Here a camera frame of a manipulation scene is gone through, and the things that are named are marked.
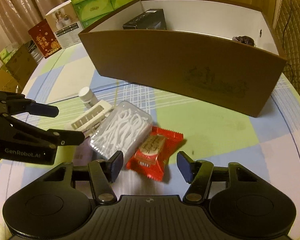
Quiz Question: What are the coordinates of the purple bottle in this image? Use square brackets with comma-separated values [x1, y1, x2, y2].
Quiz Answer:
[74, 144, 108, 162]

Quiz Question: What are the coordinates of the brown cardboard box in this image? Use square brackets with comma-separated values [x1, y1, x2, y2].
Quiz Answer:
[78, 0, 288, 118]

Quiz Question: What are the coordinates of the beige curtain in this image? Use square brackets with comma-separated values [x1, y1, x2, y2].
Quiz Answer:
[0, 0, 73, 55]

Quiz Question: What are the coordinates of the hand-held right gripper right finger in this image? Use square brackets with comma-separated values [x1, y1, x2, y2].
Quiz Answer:
[177, 151, 262, 203]

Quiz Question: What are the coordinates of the clear floss pick box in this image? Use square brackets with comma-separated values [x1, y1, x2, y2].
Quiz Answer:
[88, 101, 152, 161]

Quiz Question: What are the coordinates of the black product box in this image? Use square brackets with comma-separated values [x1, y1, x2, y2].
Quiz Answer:
[122, 8, 168, 30]

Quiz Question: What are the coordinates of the checked cloth desktop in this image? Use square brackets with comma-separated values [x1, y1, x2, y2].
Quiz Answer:
[0, 42, 300, 205]

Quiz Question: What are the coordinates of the red snack packet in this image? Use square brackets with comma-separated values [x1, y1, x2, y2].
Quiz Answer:
[126, 126, 184, 182]

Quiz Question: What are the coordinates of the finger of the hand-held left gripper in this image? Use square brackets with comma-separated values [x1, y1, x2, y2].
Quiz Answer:
[0, 90, 60, 117]
[1, 116, 85, 147]

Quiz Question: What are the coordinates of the red gift box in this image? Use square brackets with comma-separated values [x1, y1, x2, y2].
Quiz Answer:
[28, 19, 63, 59]

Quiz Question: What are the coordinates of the brown cardboard carton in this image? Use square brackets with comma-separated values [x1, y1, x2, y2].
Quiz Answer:
[5, 45, 38, 80]

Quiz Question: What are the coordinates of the brown velvet scrunchie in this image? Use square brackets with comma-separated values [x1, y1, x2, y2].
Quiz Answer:
[231, 35, 256, 47]

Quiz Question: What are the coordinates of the white product box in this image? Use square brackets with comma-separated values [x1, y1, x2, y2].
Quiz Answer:
[45, 0, 81, 49]

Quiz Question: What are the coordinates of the white plastic holder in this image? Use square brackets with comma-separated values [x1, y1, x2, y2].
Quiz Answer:
[70, 99, 114, 133]

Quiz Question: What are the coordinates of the chair with quilted cover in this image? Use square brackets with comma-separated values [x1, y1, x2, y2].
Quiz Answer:
[274, 0, 300, 100]

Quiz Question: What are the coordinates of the stack of green tissue boxes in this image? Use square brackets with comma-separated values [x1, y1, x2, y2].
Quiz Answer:
[65, 0, 150, 29]

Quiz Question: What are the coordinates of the black charging cable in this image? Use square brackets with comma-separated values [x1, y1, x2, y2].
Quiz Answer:
[281, 0, 297, 80]

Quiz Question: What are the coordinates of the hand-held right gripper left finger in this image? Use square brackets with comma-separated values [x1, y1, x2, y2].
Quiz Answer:
[40, 151, 123, 205]

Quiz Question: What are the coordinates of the green tissue pack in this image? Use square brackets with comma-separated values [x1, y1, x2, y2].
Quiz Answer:
[0, 44, 18, 63]

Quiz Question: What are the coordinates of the white-capped small bottle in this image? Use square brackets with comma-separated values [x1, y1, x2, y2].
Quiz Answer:
[79, 87, 100, 109]

